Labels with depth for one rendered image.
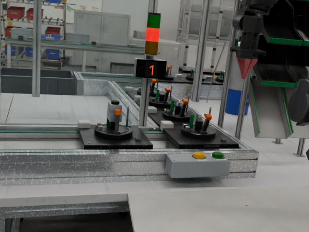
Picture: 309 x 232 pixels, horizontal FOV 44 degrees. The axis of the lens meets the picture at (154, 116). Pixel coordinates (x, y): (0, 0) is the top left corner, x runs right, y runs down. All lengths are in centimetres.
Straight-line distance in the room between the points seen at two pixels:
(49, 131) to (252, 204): 78
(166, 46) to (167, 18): 331
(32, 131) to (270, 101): 95
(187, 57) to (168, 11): 217
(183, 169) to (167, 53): 770
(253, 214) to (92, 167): 52
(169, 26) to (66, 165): 1101
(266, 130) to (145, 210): 65
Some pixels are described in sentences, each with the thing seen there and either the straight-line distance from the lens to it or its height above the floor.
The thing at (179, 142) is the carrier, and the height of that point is 97.
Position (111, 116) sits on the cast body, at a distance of 138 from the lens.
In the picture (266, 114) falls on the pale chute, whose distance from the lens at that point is 162.
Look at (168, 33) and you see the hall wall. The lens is 1214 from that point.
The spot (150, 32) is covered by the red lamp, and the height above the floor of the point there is 134.
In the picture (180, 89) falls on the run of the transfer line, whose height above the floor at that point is 92.
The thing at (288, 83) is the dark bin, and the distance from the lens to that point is 155.
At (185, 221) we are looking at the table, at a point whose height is 86.
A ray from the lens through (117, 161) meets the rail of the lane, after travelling 128.
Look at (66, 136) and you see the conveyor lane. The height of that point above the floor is 93.
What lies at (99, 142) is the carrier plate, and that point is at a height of 97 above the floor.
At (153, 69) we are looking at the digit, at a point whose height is 121.
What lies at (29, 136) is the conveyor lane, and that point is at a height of 93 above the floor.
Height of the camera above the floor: 140
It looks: 14 degrees down
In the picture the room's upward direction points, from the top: 6 degrees clockwise
